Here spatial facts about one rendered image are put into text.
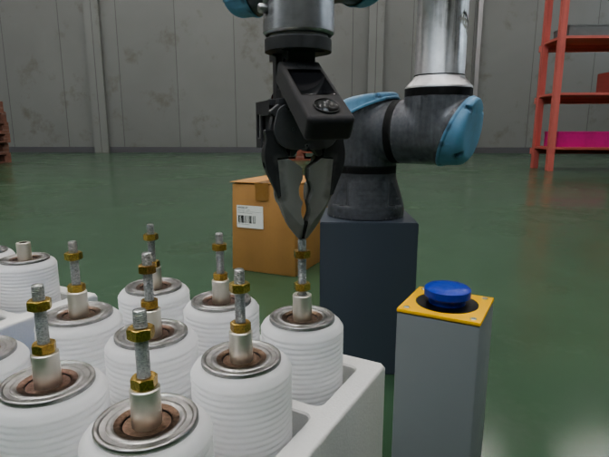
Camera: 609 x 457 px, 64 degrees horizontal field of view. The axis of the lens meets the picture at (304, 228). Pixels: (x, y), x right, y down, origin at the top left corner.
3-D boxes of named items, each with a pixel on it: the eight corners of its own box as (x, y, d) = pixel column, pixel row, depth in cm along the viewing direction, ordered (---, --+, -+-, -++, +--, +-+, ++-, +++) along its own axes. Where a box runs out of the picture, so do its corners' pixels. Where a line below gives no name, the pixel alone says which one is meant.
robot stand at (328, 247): (319, 335, 113) (320, 207, 107) (398, 336, 112) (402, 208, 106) (318, 374, 95) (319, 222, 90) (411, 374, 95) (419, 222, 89)
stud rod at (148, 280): (145, 320, 52) (140, 251, 51) (155, 319, 53) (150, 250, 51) (145, 324, 51) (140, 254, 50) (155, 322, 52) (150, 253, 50)
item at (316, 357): (342, 435, 65) (343, 305, 61) (341, 487, 55) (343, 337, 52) (269, 432, 65) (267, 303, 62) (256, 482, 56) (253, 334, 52)
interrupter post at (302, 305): (313, 317, 58) (313, 290, 57) (312, 325, 56) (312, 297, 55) (293, 316, 58) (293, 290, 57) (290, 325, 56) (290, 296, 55)
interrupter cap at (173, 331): (98, 348, 50) (97, 342, 49) (140, 321, 57) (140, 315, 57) (165, 356, 48) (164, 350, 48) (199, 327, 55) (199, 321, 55)
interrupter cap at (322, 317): (335, 310, 60) (335, 305, 60) (333, 335, 53) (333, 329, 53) (274, 308, 61) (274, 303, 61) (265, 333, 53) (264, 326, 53)
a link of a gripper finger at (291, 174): (289, 230, 59) (289, 153, 57) (305, 240, 54) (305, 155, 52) (265, 232, 58) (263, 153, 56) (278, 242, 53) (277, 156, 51)
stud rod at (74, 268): (84, 303, 58) (78, 240, 56) (77, 306, 57) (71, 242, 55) (79, 301, 58) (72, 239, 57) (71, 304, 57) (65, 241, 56)
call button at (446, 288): (430, 297, 46) (430, 277, 46) (473, 305, 44) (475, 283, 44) (418, 310, 43) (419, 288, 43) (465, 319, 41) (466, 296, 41)
